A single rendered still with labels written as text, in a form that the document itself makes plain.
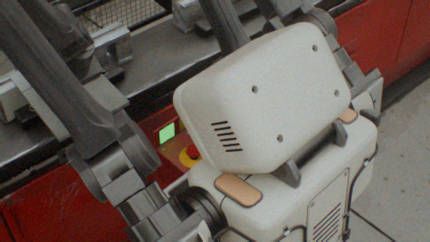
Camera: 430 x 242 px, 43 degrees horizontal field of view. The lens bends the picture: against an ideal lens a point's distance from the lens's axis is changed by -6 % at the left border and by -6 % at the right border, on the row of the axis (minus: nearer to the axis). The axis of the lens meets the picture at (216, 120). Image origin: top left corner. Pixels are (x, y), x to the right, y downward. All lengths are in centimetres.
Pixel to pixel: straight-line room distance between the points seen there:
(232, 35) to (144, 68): 40
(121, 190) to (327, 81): 32
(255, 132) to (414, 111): 214
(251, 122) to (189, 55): 86
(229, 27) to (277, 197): 51
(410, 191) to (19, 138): 165
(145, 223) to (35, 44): 28
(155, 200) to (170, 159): 65
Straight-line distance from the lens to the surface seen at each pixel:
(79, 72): 117
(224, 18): 120
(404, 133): 271
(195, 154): 141
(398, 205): 243
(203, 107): 76
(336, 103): 83
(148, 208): 79
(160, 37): 164
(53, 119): 126
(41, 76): 73
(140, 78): 151
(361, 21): 210
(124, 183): 79
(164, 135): 145
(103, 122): 77
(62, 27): 99
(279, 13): 103
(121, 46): 153
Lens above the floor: 187
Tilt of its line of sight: 46 degrees down
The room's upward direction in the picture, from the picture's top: 1 degrees clockwise
